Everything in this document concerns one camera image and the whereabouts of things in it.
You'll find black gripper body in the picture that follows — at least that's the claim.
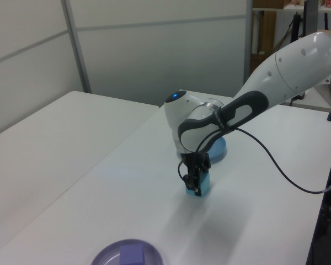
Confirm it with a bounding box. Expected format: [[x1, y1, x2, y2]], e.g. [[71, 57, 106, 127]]
[[181, 152, 210, 174]]

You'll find cyan cube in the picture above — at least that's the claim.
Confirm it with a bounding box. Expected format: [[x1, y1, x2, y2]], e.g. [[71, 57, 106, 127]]
[[185, 172, 211, 198]]

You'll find purple cube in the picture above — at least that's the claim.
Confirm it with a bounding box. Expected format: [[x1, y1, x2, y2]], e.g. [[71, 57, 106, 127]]
[[119, 243, 145, 265]]

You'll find blue plate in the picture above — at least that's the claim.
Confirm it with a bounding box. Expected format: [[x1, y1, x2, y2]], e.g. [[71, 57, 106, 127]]
[[206, 136, 227, 165]]

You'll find lilac plate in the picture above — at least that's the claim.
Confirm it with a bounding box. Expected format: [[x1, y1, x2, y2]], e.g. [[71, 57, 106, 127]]
[[90, 238, 165, 265]]

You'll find cardboard box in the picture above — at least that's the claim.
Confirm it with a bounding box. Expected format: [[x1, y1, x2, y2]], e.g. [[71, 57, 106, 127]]
[[250, 52, 274, 78]]

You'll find grey laptop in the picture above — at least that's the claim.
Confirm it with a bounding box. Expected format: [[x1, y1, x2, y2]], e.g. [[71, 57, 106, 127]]
[[310, 82, 331, 112]]

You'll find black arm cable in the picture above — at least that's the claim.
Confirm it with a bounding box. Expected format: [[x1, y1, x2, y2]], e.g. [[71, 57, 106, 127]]
[[177, 125, 331, 194]]

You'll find grey partition post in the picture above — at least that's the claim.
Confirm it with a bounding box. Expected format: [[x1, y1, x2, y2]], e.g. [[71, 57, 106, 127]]
[[61, 0, 93, 94]]

